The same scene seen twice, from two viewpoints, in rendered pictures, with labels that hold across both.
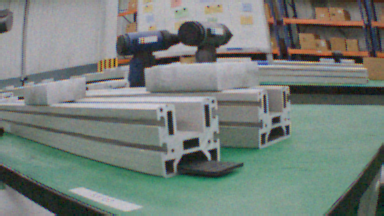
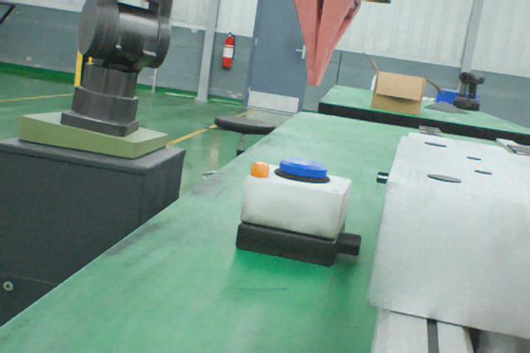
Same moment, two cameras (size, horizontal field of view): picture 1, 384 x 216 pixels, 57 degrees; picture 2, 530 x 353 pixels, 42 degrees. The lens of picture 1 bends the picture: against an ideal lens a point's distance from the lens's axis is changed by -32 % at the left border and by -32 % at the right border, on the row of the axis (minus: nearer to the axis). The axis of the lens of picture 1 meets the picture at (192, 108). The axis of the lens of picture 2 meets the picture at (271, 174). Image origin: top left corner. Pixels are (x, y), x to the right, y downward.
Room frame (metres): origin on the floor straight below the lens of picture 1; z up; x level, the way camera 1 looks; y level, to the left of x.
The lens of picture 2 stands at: (0.64, 0.12, 0.94)
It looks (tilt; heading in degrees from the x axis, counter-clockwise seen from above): 10 degrees down; 57
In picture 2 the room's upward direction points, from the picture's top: 9 degrees clockwise
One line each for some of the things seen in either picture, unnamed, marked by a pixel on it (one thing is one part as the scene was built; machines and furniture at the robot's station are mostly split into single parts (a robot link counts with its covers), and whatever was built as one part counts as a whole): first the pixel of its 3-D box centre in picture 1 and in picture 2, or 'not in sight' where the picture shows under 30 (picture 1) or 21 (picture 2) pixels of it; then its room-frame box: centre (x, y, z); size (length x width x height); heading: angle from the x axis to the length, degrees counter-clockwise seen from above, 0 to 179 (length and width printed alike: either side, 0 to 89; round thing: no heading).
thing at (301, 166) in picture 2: not in sight; (302, 172); (0.98, 0.58, 0.84); 0.04 x 0.04 x 0.02
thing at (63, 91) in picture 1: (51, 98); (517, 256); (0.88, 0.29, 0.87); 0.16 x 0.11 x 0.07; 46
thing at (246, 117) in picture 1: (114, 110); not in sight; (1.02, 0.16, 0.82); 0.80 x 0.10 x 0.09; 46
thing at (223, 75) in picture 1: (202, 83); not in sight; (0.85, -0.02, 0.87); 0.16 x 0.11 x 0.07; 46
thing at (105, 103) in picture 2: not in sight; (106, 97); (0.97, 1.05, 0.84); 0.12 x 0.09 x 0.08; 59
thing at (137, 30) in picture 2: not in sight; (125, 43); (0.98, 1.02, 0.92); 0.09 x 0.05 x 0.10; 89
